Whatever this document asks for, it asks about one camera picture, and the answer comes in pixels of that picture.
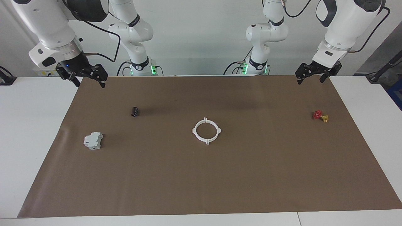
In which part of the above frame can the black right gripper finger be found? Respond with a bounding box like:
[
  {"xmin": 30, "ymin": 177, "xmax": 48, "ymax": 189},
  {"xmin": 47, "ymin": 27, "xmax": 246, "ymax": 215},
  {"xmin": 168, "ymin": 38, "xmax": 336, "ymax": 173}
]
[
  {"xmin": 58, "ymin": 71, "xmax": 80, "ymax": 88},
  {"xmin": 91, "ymin": 64, "xmax": 109, "ymax": 88}
]

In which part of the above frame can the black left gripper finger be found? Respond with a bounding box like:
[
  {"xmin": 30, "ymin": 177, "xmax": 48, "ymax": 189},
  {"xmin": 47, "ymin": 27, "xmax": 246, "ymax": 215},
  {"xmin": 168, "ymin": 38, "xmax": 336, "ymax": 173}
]
[
  {"xmin": 295, "ymin": 63, "xmax": 314, "ymax": 85},
  {"xmin": 320, "ymin": 67, "xmax": 340, "ymax": 83}
]

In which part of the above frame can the white half pipe clamp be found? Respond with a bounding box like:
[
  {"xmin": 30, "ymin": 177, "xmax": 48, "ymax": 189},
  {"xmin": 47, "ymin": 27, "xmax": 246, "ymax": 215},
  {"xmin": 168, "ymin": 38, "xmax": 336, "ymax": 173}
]
[
  {"xmin": 192, "ymin": 117, "xmax": 208, "ymax": 145},
  {"xmin": 206, "ymin": 118, "xmax": 222, "ymax": 145}
]

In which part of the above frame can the white power strip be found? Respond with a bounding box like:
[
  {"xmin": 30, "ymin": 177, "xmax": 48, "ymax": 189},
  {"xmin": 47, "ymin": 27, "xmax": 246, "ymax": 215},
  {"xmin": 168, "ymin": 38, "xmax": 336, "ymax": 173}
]
[{"xmin": 33, "ymin": 64, "xmax": 60, "ymax": 77}]

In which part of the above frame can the red yellow valve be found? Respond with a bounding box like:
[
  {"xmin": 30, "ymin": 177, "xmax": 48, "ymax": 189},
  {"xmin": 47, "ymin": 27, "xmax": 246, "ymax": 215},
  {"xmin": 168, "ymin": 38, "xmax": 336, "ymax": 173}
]
[{"xmin": 312, "ymin": 110, "xmax": 329, "ymax": 123}]

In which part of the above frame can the black tripod stand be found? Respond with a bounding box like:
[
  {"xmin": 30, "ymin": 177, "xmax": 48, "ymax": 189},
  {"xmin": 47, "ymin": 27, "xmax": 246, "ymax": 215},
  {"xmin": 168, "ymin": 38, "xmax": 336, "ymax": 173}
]
[{"xmin": 366, "ymin": 52, "xmax": 402, "ymax": 83}]

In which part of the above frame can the grey circuit breaker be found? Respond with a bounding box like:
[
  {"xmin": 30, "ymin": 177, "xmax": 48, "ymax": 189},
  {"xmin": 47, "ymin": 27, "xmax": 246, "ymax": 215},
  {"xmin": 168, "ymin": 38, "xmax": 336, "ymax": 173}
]
[{"xmin": 83, "ymin": 132, "xmax": 103, "ymax": 150}]

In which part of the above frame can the blue crate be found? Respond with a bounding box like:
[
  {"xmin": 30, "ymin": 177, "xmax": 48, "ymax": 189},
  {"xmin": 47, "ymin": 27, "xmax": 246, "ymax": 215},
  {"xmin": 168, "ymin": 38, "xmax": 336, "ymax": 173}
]
[{"xmin": 388, "ymin": 80, "xmax": 402, "ymax": 110}]

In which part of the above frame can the brown paper mat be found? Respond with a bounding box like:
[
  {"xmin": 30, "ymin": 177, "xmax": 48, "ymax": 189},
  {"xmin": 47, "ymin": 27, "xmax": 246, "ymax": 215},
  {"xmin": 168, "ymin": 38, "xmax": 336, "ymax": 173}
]
[{"xmin": 17, "ymin": 75, "xmax": 402, "ymax": 218}]

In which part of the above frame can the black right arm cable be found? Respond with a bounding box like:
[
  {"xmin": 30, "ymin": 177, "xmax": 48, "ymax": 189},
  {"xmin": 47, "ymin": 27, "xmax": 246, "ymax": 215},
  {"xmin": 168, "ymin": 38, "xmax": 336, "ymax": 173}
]
[{"xmin": 63, "ymin": 0, "xmax": 121, "ymax": 62}]

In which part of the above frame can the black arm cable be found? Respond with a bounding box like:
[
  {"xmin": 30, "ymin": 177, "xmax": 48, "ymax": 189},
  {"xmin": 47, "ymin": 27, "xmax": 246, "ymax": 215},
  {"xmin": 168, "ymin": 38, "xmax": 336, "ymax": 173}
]
[
  {"xmin": 283, "ymin": 0, "xmax": 391, "ymax": 54},
  {"xmin": 63, "ymin": 0, "xmax": 121, "ymax": 62}
]

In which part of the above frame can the black base cable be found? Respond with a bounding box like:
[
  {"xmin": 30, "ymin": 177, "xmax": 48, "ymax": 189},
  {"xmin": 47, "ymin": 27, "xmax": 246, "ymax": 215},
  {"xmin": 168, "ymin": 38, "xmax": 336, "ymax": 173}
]
[
  {"xmin": 224, "ymin": 47, "xmax": 252, "ymax": 75},
  {"xmin": 117, "ymin": 61, "xmax": 132, "ymax": 76}
]

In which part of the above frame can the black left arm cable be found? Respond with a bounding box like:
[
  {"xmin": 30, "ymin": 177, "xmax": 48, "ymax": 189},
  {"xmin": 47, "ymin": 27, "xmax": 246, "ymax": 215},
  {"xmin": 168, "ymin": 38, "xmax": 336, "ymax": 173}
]
[{"xmin": 283, "ymin": 0, "xmax": 391, "ymax": 54}]

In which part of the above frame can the black clamp bracket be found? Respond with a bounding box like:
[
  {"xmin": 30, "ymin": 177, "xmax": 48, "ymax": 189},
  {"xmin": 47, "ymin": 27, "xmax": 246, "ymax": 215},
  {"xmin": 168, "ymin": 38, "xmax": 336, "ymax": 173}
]
[{"xmin": 0, "ymin": 66, "xmax": 17, "ymax": 86}]

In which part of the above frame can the white wall cable duct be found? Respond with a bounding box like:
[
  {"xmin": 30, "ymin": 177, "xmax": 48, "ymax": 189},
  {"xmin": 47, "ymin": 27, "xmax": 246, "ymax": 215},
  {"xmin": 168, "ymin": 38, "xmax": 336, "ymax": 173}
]
[{"xmin": 0, "ymin": 2, "xmax": 32, "ymax": 43}]

